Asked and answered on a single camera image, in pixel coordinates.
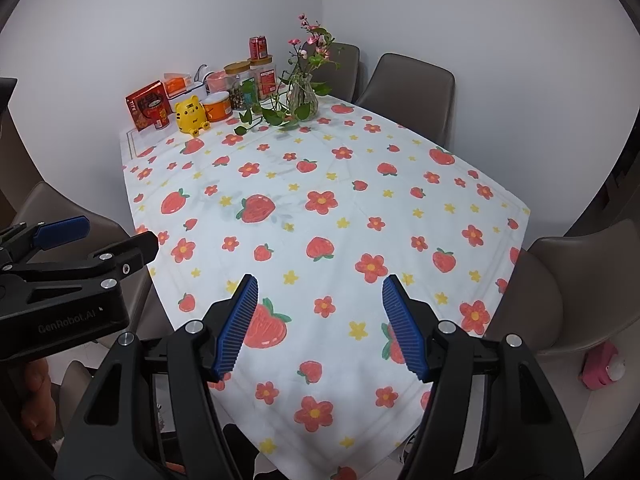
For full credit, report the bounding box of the plastic jar with red label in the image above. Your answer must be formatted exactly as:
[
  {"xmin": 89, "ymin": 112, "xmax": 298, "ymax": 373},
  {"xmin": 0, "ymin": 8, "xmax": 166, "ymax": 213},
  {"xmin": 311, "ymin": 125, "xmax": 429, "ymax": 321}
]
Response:
[{"xmin": 249, "ymin": 55, "xmax": 277, "ymax": 102}]

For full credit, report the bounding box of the glass jar with bamboo lid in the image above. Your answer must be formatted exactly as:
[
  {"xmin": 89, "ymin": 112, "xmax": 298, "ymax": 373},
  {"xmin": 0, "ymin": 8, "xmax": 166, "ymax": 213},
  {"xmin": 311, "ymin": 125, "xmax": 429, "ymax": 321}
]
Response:
[{"xmin": 223, "ymin": 60, "xmax": 252, "ymax": 111}]

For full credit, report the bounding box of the pink lidded container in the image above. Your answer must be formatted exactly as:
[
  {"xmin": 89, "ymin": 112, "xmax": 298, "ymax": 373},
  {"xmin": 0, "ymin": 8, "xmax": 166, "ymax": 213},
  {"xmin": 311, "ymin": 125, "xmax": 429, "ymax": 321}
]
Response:
[{"xmin": 206, "ymin": 70, "xmax": 232, "ymax": 95}]

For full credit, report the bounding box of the glass vase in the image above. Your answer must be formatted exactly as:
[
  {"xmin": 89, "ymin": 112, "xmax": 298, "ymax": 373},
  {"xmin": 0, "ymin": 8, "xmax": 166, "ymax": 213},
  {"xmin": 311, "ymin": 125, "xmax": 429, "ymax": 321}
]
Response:
[{"xmin": 287, "ymin": 74, "xmax": 319, "ymax": 120}]

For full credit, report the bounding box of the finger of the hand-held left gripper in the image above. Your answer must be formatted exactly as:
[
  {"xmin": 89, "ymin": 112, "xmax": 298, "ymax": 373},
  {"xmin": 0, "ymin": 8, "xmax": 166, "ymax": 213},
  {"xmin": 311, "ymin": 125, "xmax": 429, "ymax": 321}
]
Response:
[
  {"xmin": 0, "ymin": 216, "xmax": 92, "ymax": 267},
  {"xmin": 0, "ymin": 231, "xmax": 160, "ymax": 291}
]

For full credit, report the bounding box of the pink flower branch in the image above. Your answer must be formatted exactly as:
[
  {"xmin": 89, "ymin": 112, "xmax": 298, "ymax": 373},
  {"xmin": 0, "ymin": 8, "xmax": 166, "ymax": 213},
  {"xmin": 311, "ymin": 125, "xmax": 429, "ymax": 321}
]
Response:
[{"xmin": 287, "ymin": 14, "xmax": 343, "ymax": 78}]

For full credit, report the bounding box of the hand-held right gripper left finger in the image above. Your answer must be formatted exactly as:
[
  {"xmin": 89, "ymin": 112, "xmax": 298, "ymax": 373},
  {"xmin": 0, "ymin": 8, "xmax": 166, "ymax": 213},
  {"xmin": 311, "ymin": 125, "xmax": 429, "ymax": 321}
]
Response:
[{"xmin": 52, "ymin": 274, "xmax": 259, "ymax": 480}]

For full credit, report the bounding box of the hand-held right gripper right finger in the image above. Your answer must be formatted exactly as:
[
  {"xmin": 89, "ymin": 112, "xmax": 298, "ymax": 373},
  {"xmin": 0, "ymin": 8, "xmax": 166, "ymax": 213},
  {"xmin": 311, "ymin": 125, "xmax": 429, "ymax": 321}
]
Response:
[{"xmin": 382, "ymin": 275, "xmax": 586, "ymax": 480}]

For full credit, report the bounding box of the floral strawberry print tablecloth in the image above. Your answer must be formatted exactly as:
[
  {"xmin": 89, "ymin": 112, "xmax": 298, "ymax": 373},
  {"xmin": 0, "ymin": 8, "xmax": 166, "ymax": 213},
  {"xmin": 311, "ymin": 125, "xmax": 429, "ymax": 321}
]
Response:
[{"xmin": 120, "ymin": 97, "xmax": 532, "ymax": 480}]

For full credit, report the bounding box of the red gift box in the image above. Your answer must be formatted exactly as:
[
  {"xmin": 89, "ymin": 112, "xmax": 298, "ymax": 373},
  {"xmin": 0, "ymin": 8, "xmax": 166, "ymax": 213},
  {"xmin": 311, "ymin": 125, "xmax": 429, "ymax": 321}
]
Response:
[{"xmin": 125, "ymin": 80, "xmax": 168, "ymax": 132}]

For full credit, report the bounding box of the person's left hand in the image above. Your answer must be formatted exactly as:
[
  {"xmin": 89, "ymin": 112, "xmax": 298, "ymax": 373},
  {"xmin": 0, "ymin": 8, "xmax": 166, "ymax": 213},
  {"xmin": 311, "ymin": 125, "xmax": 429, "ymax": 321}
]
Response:
[{"xmin": 20, "ymin": 359, "xmax": 63, "ymax": 442}]

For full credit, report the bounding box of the pink plush toy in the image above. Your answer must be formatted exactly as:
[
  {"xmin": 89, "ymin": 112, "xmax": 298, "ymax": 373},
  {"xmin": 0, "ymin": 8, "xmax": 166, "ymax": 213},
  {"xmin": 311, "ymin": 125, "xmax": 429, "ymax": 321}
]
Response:
[{"xmin": 579, "ymin": 342, "xmax": 626, "ymax": 391}]

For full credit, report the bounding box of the yellow tiger toy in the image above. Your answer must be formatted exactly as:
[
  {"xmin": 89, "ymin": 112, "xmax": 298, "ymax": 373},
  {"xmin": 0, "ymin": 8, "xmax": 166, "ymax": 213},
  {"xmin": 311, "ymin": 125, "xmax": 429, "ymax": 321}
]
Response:
[{"xmin": 173, "ymin": 95, "xmax": 211, "ymax": 137}]

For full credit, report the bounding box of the orange tissue pack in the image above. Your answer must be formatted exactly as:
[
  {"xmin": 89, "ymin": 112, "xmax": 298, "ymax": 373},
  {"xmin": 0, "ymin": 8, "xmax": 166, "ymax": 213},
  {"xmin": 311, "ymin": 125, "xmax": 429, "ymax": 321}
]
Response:
[{"xmin": 163, "ymin": 72, "xmax": 192, "ymax": 98}]

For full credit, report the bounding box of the green vine plant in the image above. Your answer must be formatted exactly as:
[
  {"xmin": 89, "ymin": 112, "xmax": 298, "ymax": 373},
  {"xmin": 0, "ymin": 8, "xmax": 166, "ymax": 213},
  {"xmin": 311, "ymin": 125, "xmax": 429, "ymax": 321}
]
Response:
[{"xmin": 234, "ymin": 80, "xmax": 331, "ymax": 136}]

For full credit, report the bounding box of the grey chair near right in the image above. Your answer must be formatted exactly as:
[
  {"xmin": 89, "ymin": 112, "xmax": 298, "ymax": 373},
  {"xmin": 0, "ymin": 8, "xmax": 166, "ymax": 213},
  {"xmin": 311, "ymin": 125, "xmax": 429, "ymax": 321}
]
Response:
[{"xmin": 485, "ymin": 234, "xmax": 636, "ymax": 358}]

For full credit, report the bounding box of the orange and white tub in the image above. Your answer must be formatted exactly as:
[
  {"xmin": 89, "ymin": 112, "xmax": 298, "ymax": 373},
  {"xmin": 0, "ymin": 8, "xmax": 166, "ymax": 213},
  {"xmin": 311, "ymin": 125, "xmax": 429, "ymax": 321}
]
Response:
[{"xmin": 202, "ymin": 91, "xmax": 234, "ymax": 123}]

